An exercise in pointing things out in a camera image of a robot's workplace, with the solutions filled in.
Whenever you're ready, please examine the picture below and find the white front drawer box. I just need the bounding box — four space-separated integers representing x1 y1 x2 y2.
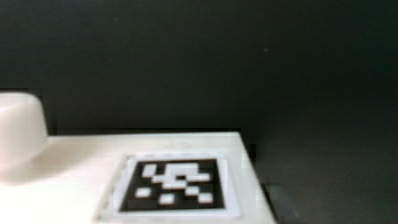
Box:
0 132 278 224

